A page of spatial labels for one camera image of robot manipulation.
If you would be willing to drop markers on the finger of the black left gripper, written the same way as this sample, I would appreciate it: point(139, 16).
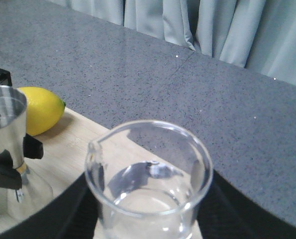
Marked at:
point(9, 178)

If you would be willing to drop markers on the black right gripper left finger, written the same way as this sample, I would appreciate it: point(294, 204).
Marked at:
point(72, 215)

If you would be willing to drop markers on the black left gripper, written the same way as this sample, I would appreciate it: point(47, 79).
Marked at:
point(32, 148)

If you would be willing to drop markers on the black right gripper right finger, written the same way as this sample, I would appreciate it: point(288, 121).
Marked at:
point(225, 213)

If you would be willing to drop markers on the steel double jigger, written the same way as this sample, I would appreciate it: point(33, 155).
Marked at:
point(35, 192)

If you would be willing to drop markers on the clear glass beaker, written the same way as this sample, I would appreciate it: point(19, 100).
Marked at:
point(149, 178)

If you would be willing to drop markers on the light wooden cutting board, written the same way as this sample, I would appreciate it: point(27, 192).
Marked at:
point(65, 149)

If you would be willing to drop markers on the yellow lemon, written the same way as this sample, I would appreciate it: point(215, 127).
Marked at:
point(44, 109)

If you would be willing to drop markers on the grey pleated curtain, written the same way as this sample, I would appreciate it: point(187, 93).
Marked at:
point(255, 34)

